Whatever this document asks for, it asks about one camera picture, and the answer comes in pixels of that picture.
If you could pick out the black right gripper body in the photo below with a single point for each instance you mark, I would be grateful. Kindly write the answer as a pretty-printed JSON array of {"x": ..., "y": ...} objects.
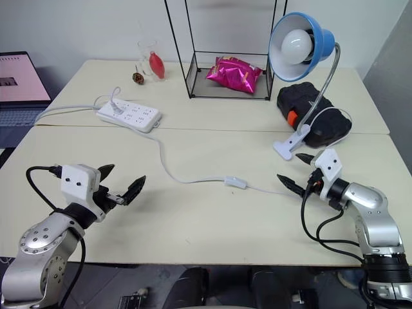
[{"x": 316, "y": 183}]

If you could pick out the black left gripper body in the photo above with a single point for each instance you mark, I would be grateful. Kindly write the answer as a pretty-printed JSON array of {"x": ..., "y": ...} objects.
[{"x": 103, "y": 197}]

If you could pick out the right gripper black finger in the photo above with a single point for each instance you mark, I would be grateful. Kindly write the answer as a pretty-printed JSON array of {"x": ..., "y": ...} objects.
[
  {"x": 307, "y": 158},
  {"x": 291, "y": 185}
]

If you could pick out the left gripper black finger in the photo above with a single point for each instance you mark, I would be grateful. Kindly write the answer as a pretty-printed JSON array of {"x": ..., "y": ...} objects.
[
  {"x": 106, "y": 172},
  {"x": 135, "y": 190}
]

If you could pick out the blue gooseneck clamp desk lamp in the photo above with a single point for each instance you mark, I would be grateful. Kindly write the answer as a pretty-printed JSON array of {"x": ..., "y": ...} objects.
[{"x": 322, "y": 42}]

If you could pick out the white power strip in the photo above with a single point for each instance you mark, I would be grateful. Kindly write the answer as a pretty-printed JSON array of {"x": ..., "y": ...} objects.
[{"x": 128, "y": 114}]

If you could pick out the black tool case orange latch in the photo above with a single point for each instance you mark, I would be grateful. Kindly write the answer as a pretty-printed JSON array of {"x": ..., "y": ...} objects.
[{"x": 296, "y": 96}]

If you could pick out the small brown pine cone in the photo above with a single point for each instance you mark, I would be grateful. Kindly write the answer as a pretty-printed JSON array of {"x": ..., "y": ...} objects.
[{"x": 138, "y": 78}]

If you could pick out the dark rounded shape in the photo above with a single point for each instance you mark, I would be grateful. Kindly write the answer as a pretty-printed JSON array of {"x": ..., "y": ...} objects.
[{"x": 267, "y": 286}]

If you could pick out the pink foil snack bag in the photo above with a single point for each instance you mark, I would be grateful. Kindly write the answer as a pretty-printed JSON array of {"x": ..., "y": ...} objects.
[{"x": 233, "y": 75}]

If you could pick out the white light bulb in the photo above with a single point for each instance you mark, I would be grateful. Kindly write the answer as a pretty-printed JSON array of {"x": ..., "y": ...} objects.
[{"x": 296, "y": 42}]

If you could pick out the red rubber bulb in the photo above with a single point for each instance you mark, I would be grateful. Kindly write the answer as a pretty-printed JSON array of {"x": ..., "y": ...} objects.
[{"x": 157, "y": 66}]

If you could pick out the clear glass cup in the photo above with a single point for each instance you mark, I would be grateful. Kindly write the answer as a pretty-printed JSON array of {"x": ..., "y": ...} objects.
[{"x": 145, "y": 54}]

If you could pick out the grey open laptop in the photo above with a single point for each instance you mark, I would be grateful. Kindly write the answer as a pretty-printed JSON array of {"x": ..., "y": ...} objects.
[{"x": 19, "y": 83}]

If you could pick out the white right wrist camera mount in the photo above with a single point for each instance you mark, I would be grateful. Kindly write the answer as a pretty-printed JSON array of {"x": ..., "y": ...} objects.
[{"x": 330, "y": 167}]

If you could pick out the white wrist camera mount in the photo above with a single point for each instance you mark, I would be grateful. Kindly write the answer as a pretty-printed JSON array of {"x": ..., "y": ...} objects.
[
  {"x": 77, "y": 181},
  {"x": 330, "y": 167}
]

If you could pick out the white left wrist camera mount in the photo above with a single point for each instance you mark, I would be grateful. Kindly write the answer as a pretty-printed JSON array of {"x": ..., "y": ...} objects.
[{"x": 77, "y": 181}]

